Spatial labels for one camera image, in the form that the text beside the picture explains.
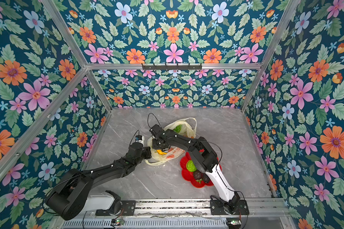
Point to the light green fake fruit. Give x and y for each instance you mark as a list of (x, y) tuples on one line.
[(190, 166)]

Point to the aluminium frame corner post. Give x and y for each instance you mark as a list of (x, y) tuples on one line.
[(283, 23), (60, 23)]

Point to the aluminium frame left crossbar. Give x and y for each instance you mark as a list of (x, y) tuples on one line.
[(10, 159)]

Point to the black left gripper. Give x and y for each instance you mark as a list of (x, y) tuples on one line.
[(147, 149)]

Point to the yellow printed plastic bag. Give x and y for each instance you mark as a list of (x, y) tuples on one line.
[(180, 142)]

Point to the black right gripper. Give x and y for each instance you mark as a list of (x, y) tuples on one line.
[(154, 146)]

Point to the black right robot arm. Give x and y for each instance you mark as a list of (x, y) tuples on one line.
[(205, 160)]

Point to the aluminium frame corner post right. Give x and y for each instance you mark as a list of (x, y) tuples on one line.
[(283, 23)]

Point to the green fake grape bunch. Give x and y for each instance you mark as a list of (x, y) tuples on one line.
[(178, 128)]

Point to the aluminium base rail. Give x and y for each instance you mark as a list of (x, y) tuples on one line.
[(185, 213)]

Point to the dark brown fake fruit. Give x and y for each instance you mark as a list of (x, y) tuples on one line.
[(197, 175)]

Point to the aluminium frame back crossbar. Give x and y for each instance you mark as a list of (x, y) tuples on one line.
[(109, 66)]

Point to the orange yellow fake banana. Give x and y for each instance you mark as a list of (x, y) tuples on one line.
[(161, 152)]

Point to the red flower-shaped plate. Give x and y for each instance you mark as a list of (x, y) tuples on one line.
[(188, 176)]

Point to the aluminium frame corner post left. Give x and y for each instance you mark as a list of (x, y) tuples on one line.
[(60, 23)]

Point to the black hook rack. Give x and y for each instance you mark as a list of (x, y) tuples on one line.
[(167, 67)]

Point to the aluminium frame crossbar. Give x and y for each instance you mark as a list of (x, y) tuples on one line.
[(10, 159), (109, 66)]

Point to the dark avocado fake fruit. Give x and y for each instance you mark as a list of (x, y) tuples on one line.
[(206, 178)]

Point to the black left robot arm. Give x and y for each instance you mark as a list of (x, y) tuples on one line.
[(70, 196)]

